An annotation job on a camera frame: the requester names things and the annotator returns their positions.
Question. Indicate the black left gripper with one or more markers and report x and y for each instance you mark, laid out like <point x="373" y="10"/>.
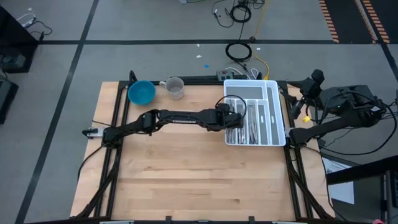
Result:
<point x="224" y="119"/>

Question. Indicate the blue bowl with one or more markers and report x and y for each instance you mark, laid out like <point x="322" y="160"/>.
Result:
<point x="141" y="92"/>

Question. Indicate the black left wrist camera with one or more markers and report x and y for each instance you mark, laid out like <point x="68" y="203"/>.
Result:
<point x="222" y="107"/>

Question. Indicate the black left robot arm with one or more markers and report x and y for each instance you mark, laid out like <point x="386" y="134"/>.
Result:
<point x="174" y="118"/>

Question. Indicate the black box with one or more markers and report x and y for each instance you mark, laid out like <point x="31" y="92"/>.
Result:
<point x="6" y="99"/>

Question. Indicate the white cutlery tray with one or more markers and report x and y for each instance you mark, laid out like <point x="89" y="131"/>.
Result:
<point x="248" y="92"/>

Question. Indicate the black cabinet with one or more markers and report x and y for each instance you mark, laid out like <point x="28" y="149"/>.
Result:
<point x="12" y="46"/>

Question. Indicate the grey patterned mug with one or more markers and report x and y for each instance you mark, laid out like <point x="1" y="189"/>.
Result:
<point x="175" y="88"/>

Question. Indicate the black desk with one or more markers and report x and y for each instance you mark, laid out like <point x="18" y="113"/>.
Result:
<point x="357" y="171"/>

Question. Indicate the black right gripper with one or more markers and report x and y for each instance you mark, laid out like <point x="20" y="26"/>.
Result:
<point x="311" y="87"/>

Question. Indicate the silver frame bracket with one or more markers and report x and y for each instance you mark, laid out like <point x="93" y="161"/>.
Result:
<point x="96" y="132"/>
<point x="287" y="131"/>

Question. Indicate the grey power strip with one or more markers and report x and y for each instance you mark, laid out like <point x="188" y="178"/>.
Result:
<point x="224" y="74"/>

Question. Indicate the white paper sheet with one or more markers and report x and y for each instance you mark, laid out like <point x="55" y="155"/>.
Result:
<point x="339" y="193"/>

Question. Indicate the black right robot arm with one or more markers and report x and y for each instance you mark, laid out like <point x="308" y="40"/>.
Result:
<point x="345" y="115"/>

